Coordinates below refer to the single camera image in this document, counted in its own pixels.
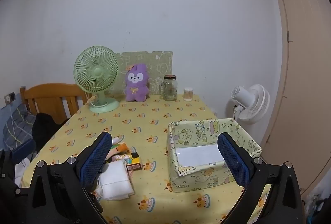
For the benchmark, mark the grey plaid pillow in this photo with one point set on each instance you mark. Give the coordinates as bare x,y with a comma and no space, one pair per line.
18,125

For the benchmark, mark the colourful tissue pack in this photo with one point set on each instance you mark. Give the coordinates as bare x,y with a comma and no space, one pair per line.
129,159

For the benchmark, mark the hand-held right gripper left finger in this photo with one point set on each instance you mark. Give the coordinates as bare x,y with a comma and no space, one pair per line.
93,159

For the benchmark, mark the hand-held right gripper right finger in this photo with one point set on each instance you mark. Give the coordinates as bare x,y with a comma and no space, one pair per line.
232,162

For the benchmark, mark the yellow printed tablecloth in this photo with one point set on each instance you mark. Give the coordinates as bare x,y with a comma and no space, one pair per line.
144,123

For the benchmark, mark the purple plush toy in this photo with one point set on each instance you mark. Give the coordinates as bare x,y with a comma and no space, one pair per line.
136,84

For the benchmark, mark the black garment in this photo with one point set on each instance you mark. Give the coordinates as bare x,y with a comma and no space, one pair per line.
45,128

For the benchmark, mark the green printed board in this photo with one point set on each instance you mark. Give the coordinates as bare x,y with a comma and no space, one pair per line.
160,63

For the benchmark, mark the beige wooden door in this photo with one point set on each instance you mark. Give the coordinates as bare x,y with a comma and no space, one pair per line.
305,58

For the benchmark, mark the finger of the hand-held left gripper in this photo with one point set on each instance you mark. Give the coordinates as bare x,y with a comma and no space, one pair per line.
24,151

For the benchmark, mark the white beige rolled cloth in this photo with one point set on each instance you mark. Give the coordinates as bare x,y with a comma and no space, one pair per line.
117,140

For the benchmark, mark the plastic pack of face masks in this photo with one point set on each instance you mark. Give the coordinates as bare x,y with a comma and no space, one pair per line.
116,180

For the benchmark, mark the white standing fan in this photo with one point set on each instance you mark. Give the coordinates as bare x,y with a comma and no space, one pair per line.
252,105

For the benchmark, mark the green desk fan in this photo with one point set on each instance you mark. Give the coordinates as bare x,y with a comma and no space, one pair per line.
96,71

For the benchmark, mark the wooden chair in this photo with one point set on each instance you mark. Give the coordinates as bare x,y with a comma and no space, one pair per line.
49,94

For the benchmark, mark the wall socket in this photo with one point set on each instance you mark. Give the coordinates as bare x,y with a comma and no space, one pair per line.
10,97

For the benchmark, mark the glass jar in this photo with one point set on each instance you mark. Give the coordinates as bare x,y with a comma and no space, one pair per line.
169,89

